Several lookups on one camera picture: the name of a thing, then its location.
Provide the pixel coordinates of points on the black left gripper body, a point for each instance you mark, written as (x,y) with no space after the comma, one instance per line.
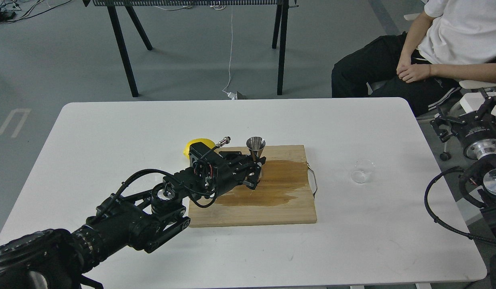
(208,176)

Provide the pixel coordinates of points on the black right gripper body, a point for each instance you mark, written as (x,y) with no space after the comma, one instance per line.
(477,135)

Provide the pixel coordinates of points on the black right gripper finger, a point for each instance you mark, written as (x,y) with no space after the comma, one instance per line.
(487,106)
(442,125)

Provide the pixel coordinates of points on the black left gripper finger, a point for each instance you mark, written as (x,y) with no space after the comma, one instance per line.
(243,161)
(250,176)

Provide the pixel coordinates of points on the steel jigger measuring cup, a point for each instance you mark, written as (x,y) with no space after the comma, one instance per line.
(255,145)

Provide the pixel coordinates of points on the clear glass cup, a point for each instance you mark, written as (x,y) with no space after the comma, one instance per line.
(362,171)

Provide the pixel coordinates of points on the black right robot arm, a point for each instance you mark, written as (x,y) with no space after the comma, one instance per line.
(477,185)

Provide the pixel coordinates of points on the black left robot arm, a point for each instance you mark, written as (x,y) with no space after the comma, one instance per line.
(145,213)

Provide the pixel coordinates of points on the office chair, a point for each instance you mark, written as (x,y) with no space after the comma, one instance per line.
(450,107)

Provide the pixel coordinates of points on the yellow lemon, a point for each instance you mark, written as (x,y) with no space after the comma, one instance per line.
(208,142)

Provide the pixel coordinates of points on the wooden cutting board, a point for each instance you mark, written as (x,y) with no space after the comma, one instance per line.
(283,195)

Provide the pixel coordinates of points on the seated person white shirt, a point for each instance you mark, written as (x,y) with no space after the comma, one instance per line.
(450,41)

